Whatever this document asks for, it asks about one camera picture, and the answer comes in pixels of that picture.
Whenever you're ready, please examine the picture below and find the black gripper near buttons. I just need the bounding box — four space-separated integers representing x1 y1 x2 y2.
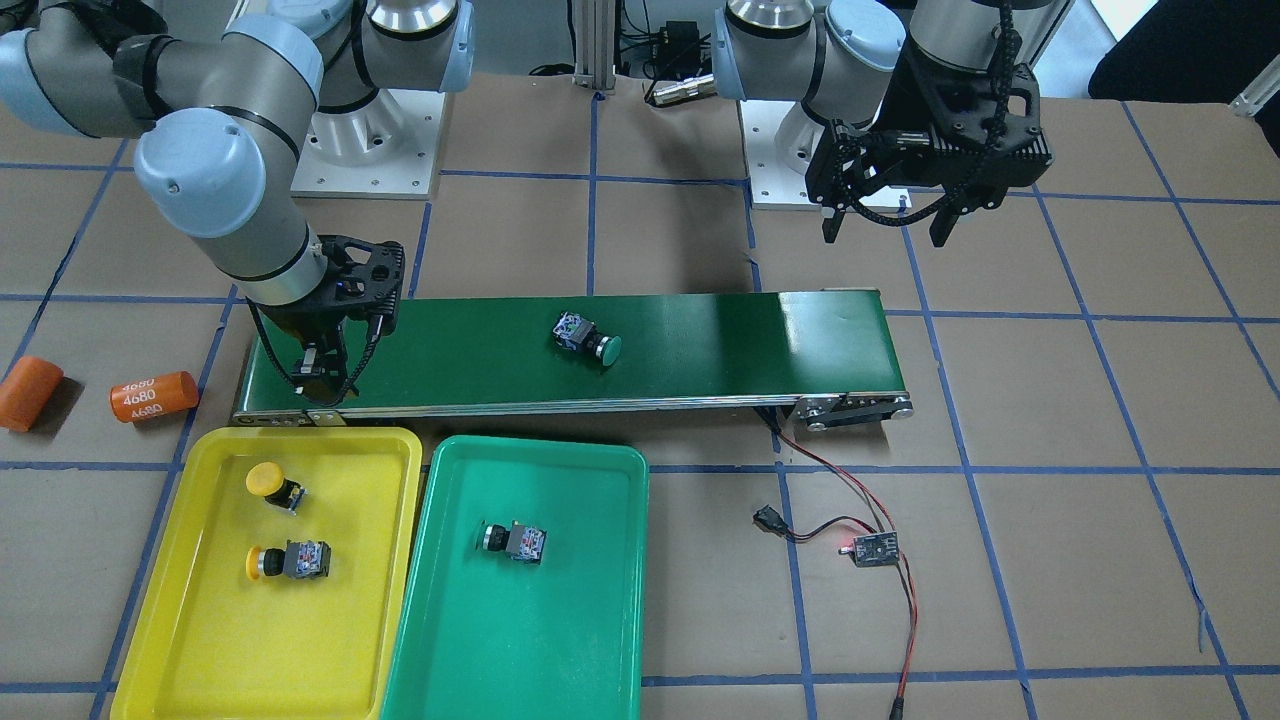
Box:
806 44 1055 249

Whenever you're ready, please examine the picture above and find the black gripper near trays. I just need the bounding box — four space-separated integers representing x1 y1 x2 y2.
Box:
250 234 406 405

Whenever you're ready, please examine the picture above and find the yellow push button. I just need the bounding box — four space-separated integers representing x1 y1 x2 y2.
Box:
244 539 332 582
244 461 306 515

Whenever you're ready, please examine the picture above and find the orange labelled cylinder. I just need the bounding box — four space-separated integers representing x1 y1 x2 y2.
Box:
109 372 200 423

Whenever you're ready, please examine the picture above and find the green push button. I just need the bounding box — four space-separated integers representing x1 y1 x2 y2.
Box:
552 311 622 366
477 521 547 564

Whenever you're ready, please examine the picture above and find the plain orange cylinder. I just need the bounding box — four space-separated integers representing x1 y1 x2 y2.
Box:
1 355 65 433

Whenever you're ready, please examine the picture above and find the silver robot arm near trays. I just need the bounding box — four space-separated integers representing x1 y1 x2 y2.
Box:
3 1 474 407

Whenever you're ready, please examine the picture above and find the silver robot arm near conveyor start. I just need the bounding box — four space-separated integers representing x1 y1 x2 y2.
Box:
710 1 1070 247

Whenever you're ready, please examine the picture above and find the green conveyor belt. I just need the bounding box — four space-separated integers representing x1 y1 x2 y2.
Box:
232 290 913 429

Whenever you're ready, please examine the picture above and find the yellow plastic tray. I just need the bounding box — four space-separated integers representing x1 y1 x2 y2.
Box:
110 427 422 719

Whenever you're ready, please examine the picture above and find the green plastic tray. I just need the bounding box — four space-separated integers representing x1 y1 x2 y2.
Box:
381 436 649 719

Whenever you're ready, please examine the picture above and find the small controller circuit board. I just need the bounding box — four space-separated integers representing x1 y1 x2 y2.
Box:
846 530 901 568

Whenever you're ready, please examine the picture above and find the red black power cable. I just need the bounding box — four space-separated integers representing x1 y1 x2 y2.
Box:
753 406 922 720

